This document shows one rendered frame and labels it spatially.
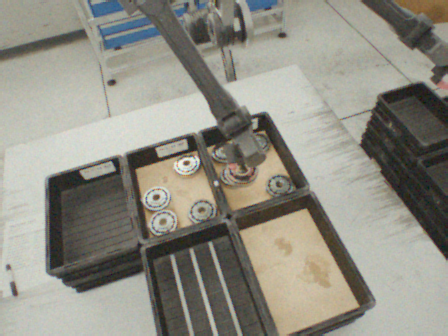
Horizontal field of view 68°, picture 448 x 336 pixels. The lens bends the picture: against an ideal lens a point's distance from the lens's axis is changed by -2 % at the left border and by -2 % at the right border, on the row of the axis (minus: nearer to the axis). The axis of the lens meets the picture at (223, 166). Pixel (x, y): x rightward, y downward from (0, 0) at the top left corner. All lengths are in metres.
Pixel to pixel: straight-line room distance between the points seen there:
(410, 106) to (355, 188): 0.86
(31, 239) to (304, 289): 1.09
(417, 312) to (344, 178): 0.55
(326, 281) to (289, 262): 0.13
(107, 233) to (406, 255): 1.09
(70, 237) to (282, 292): 0.77
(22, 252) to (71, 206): 0.29
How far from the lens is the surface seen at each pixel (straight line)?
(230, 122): 0.84
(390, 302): 1.34
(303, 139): 1.61
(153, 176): 1.37
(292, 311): 1.12
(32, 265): 1.54
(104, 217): 1.34
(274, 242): 1.18
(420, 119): 2.16
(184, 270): 1.17
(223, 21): 1.40
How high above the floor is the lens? 1.92
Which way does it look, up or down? 54 degrees down
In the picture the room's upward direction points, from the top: 7 degrees counter-clockwise
